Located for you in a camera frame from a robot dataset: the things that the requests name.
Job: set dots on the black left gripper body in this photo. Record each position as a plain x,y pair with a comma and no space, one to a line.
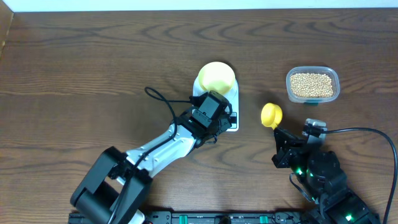
217,126

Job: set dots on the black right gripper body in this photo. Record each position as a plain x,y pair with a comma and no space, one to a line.
290,157

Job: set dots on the yellow measuring scoop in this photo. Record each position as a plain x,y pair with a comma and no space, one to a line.
271,115

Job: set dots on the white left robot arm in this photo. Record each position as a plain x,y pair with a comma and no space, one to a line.
116,185

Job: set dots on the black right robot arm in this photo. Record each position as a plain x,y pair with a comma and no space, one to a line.
321,178

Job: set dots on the white digital kitchen scale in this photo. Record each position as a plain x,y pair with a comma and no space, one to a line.
232,96

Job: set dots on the yellow bowl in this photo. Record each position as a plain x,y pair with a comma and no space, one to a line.
216,76

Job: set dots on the soybeans in container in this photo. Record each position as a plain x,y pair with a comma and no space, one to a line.
311,85

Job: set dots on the clear plastic container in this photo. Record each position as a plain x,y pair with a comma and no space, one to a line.
313,69

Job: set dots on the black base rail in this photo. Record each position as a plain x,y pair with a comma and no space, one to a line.
163,217

